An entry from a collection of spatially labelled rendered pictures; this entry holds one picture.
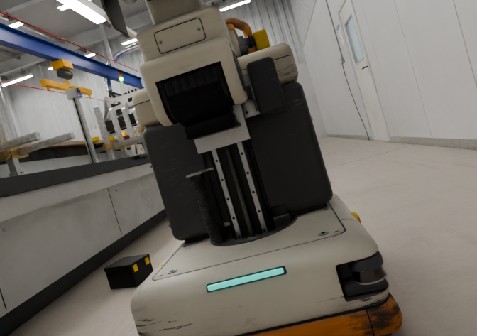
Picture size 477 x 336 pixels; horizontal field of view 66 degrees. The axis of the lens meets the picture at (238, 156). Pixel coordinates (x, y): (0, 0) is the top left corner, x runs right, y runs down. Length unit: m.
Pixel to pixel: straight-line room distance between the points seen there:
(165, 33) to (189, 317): 0.68
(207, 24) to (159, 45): 0.13
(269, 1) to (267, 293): 11.77
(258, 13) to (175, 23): 11.37
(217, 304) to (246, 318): 0.07
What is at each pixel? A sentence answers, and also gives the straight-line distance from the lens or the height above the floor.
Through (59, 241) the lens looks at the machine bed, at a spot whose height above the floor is 0.30.
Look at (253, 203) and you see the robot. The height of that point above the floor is 0.36.
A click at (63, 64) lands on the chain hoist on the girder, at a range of 8.35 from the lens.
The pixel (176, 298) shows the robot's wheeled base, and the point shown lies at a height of 0.24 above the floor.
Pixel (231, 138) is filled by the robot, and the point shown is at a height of 0.57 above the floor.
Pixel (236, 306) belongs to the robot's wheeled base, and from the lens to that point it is 0.91.
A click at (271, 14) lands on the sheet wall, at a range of 12.30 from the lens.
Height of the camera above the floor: 0.55
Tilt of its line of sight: 2 degrees down
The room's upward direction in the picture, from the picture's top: 16 degrees counter-clockwise
